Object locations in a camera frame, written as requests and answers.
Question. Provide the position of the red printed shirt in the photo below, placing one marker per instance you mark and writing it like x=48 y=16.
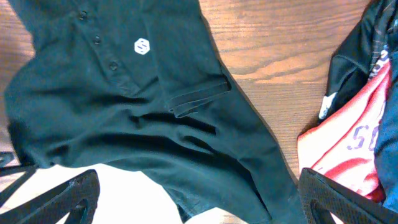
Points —
x=342 y=147

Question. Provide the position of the navy blue shirt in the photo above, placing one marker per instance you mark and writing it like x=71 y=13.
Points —
x=386 y=144

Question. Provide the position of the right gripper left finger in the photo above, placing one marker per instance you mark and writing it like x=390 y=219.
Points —
x=75 y=199

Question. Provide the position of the black striped garment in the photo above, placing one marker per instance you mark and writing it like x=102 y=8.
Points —
x=353 y=61

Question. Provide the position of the black polo shirt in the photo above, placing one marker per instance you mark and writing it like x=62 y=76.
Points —
x=137 y=85

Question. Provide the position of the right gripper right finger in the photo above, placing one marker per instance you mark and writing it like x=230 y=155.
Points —
x=323 y=198

